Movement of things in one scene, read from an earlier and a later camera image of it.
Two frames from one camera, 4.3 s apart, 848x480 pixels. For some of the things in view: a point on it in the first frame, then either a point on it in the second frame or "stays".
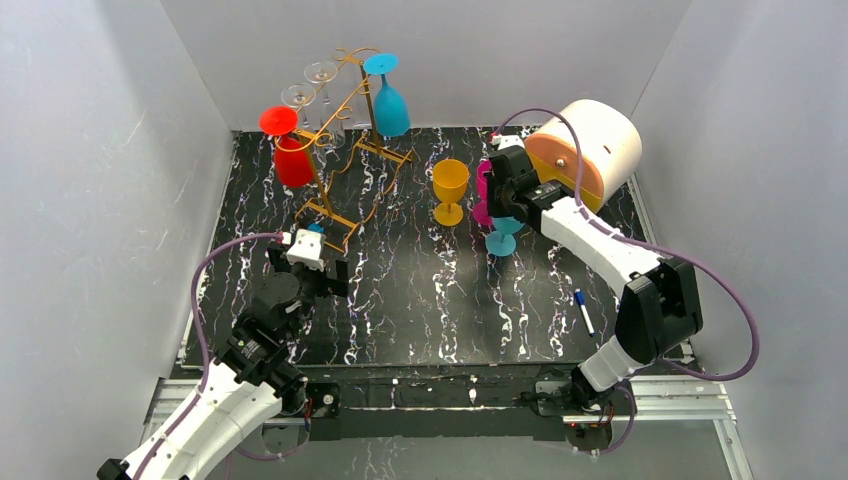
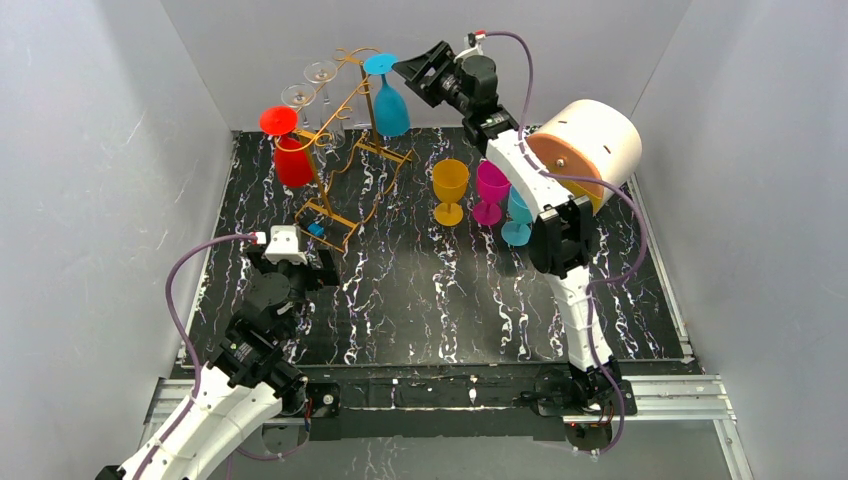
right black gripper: (499, 196) to (433, 75)
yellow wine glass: (450, 178) stays
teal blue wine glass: (391, 110) stays
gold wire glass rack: (342, 141) stays
